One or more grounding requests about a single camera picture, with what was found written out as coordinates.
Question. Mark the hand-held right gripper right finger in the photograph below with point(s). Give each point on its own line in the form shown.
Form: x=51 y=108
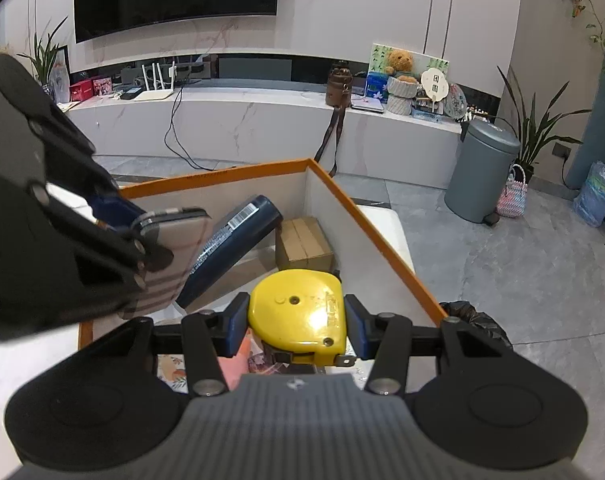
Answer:
x=358 y=327

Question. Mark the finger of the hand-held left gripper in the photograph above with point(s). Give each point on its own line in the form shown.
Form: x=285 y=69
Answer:
x=107 y=232
x=115 y=210

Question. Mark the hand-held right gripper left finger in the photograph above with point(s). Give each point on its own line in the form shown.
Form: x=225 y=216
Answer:
x=237 y=327

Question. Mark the yellow tape measure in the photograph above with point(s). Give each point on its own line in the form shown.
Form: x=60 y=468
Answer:
x=297 y=310

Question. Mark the plaid glasses case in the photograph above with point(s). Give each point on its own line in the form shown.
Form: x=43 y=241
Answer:
x=182 y=240

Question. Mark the dark blue cylindrical bottle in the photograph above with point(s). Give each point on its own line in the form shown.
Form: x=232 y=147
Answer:
x=232 y=245

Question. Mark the brown cardboard box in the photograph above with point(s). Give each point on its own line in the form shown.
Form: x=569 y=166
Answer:
x=305 y=245

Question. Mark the yellow-green paper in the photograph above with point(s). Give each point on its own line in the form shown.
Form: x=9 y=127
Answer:
x=68 y=106

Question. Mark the black flat device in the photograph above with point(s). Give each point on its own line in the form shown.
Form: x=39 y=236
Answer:
x=131 y=94

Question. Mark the white router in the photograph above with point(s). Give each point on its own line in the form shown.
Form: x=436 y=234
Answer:
x=155 y=94

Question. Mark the red box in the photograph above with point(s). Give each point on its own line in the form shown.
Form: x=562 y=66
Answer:
x=81 y=91

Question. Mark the black trash bag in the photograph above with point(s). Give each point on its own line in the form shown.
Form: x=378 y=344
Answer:
x=482 y=320

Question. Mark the grey trash bin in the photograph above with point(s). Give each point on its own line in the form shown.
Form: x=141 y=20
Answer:
x=480 y=170

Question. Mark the pink woven basket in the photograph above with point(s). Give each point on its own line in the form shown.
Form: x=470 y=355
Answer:
x=512 y=195

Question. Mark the brown leather bag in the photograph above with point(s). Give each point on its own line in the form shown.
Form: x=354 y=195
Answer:
x=340 y=87

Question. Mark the round white fan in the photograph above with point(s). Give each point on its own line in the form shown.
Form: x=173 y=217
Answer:
x=435 y=85

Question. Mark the green potted plant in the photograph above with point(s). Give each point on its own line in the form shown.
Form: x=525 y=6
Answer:
x=532 y=130

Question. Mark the brown teddy bear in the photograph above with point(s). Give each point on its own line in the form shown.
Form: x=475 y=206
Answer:
x=400 y=65

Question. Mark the green picture board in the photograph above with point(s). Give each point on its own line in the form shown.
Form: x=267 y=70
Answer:
x=377 y=57

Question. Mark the large water bottle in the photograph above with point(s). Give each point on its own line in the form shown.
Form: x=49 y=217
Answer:
x=597 y=195

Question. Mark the black photo frame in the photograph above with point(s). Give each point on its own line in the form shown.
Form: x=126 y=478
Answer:
x=61 y=77

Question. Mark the green plant with frame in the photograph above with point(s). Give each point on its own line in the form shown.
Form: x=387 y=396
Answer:
x=45 y=60

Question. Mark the wall socket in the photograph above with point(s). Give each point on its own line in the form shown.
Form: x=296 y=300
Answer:
x=562 y=150

